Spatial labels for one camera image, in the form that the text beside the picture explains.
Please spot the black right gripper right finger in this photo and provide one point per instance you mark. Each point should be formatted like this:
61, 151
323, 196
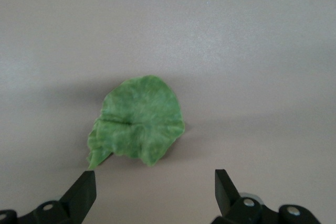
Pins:
228, 203

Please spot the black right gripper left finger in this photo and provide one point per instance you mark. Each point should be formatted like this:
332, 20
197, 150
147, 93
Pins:
78, 200

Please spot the green lettuce leaf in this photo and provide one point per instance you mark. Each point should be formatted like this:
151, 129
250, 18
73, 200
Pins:
141, 113

